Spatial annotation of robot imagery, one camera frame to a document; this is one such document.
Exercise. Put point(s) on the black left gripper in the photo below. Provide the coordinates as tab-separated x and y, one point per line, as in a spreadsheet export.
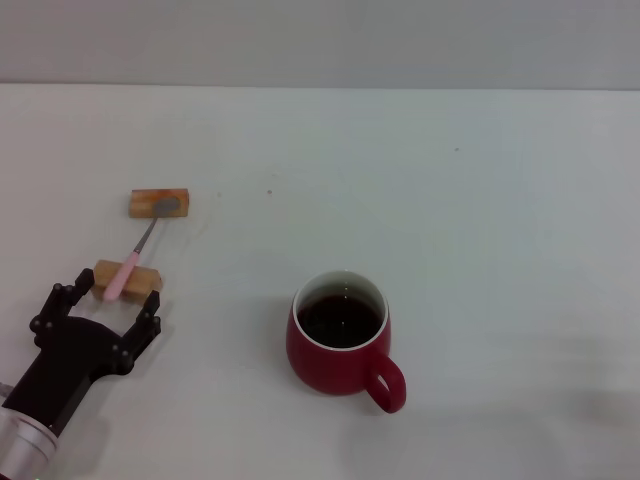
70	360

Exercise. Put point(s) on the red ceramic coffee cup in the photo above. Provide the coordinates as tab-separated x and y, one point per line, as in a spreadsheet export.
325	367

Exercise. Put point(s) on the plain wooden block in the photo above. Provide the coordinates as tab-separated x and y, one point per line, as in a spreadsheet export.
142	285

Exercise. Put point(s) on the orange stained wooden block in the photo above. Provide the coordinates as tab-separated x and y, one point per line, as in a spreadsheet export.
145	199

